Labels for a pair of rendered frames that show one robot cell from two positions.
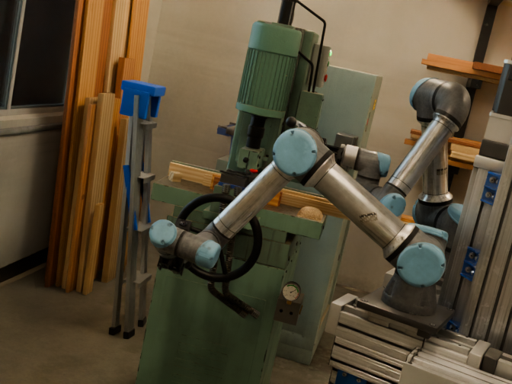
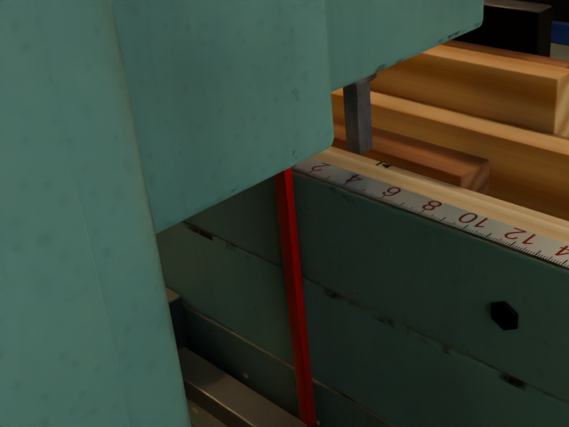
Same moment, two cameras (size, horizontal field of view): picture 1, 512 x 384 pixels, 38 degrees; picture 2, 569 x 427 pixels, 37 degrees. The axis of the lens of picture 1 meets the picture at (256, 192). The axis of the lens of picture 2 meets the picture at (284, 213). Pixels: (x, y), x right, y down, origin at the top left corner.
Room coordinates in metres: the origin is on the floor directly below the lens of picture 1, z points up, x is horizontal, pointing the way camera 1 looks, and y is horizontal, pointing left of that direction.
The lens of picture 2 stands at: (2.95, 0.26, 1.11)
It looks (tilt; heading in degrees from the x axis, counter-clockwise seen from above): 28 degrees down; 221
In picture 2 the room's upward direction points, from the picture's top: 6 degrees counter-clockwise
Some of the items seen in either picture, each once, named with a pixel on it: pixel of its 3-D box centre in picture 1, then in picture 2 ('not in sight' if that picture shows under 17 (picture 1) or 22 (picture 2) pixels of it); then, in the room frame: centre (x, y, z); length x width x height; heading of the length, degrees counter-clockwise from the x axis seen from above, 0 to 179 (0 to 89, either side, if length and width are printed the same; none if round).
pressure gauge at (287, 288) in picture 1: (290, 293); not in sight; (2.41, -0.19, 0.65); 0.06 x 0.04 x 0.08; 82
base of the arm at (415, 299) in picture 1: (412, 288); not in sight; (2.00, -0.48, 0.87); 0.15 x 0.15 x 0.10
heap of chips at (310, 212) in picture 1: (311, 211); not in sight; (2.53, -0.20, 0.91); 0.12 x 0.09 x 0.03; 172
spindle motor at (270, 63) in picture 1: (268, 71); not in sight; (2.65, 0.04, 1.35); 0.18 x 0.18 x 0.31
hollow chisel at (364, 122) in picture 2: not in sight; (356, 99); (2.65, 0.04, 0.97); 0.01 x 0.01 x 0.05; 82
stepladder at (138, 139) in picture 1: (133, 209); not in sight; (3.40, 0.54, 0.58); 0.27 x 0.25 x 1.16; 81
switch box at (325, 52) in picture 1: (318, 65); not in sight; (2.95, -0.14, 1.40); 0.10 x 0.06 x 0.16; 172
